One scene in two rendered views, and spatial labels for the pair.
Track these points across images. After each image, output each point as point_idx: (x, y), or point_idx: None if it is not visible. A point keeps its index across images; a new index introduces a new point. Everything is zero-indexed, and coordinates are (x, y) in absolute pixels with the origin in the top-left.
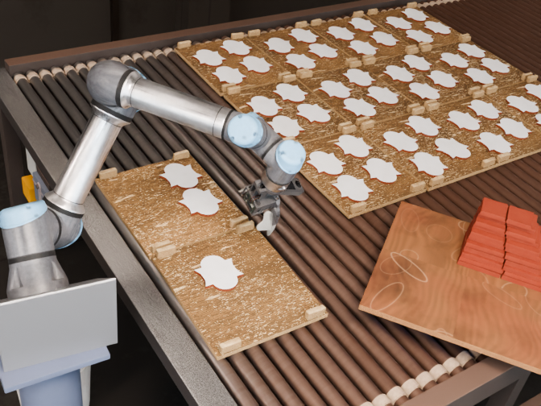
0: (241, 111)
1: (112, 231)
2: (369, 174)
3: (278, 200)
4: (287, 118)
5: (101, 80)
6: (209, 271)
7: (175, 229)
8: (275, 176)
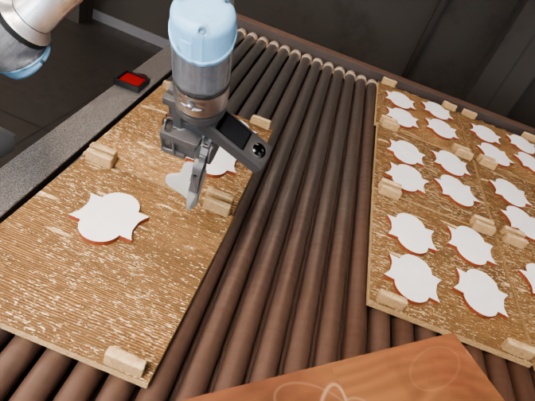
0: (376, 142)
1: (102, 121)
2: (458, 283)
3: (205, 147)
4: (419, 173)
5: None
6: (101, 207)
7: (150, 157)
8: (171, 60)
